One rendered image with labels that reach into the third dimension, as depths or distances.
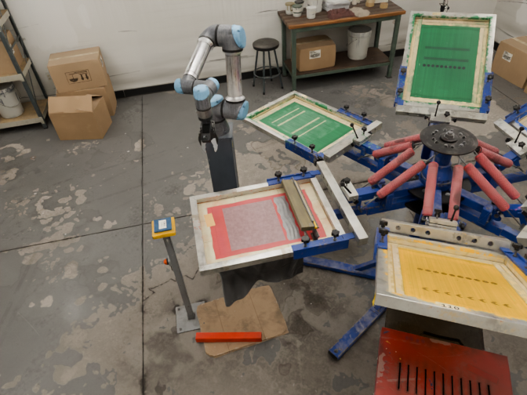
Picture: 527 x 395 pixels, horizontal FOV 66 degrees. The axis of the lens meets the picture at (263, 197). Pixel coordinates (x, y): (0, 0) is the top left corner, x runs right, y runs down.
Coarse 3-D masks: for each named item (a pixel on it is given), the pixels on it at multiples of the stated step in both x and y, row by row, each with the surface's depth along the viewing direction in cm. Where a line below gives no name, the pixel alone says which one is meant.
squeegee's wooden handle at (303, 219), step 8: (288, 184) 238; (288, 192) 232; (296, 192) 233; (288, 200) 231; (296, 200) 228; (296, 208) 222; (304, 208) 223; (296, 216) 218; (304, 216) 218; (304, 224) 213; (312, 224) 214
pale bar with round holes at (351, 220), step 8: (320, 168) 251; (328, 168) 250; (328, 176) 244; (328, 184) 241; (336, 184) 238; (336, 192) 233; (336, 200) 230; (344, 200) 228; (344, 208) 223; (344, 216) 223; (352, 216) 218; (352, 224) 214; (360, 224) 213; (352, 232) 214; (360, 232) 209; (360, 240) 206
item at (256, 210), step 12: (228, 204) 243; (240, 204) 243; (252, 204) 242; (264, 204) 242; (216, 216) 236; (228, 216) 235; (240, 216) 235; (252, 216) 234; (264, 216) 234; (276, 216) 233; (216, 228) 229
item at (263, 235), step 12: (228, 228) 228; (240, 228) 228; (252, 228) 227; (264, 228) 227; (276, 228) 226; (216, 240) 222; (228, 240) 222; (240, 240) 221; (252, 240) 221; (264, 240) 220; (276, 240) 220; (288, 240) 219; (300, 240) 219; (216, 252) 215; (228, 252) 215; (240, 252) 214
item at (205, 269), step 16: (224, 192) 246; (240, 192) 247; (256, 192) 250; (320, 192) 242; (192, 208) 237; (336, 224) 221; (256, 256) 207; (272, 256) 207; (288, 256) 210; (208, 272) 204
